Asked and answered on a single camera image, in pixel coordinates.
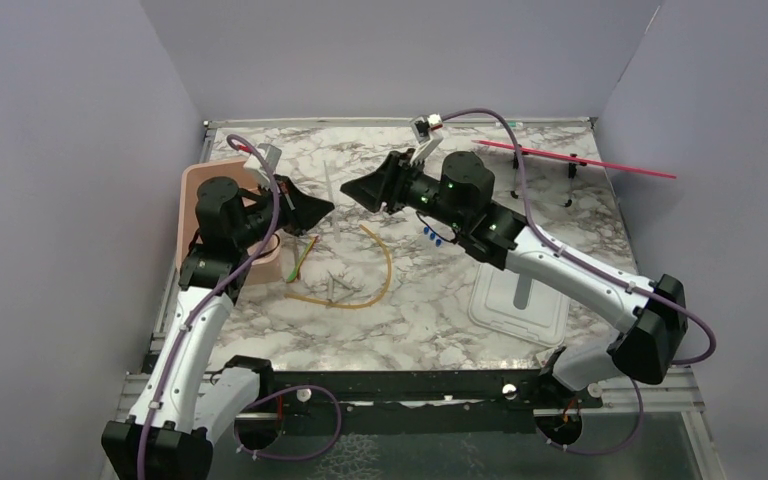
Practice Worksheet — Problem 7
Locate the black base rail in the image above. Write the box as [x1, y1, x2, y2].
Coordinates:
[138, 367, 697, 439]

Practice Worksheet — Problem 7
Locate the pink plastic bin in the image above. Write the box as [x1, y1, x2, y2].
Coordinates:
[175, 159, 282, 288]

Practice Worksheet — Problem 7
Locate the clear acrylic tube rack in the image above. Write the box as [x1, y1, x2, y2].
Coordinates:
[423, 225, 487, 257]

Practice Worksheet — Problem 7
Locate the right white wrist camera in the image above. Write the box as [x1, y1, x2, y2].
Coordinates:
[410, 114, 443, 164]

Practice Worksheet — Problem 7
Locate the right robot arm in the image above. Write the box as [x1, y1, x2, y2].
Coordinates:
[340, 151, 688, 407]

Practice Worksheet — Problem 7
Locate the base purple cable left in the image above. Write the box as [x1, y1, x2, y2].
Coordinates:
[232, 384, 344, 464]

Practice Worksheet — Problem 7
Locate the clear plastic lid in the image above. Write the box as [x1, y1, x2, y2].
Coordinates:
[468, 264, 570, 347]

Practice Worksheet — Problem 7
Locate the amber rubber tubing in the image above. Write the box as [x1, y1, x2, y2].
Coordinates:
[283, 224, 394, 311]

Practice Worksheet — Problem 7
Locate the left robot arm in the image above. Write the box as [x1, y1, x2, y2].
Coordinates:
[101, 175, 335, 479]

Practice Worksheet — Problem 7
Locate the red-edged glass shelf stand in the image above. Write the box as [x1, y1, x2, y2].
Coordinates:
[473, 140, 677, 183]

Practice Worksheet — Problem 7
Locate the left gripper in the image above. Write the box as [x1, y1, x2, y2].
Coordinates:
[233, 173, 335, 249]

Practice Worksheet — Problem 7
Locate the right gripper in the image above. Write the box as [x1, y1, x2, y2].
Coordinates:
[341, 149, 468, 233]

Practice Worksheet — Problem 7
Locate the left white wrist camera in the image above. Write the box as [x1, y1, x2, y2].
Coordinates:
[244, 143, 283, 188]

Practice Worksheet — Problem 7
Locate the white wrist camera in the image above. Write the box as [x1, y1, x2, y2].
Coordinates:
[410, 114, 443, 164]
[244, 143, 283, 188]

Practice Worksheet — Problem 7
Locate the white clay pipe triangle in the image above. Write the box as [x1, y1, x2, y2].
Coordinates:
[326, 274, 361, 307]

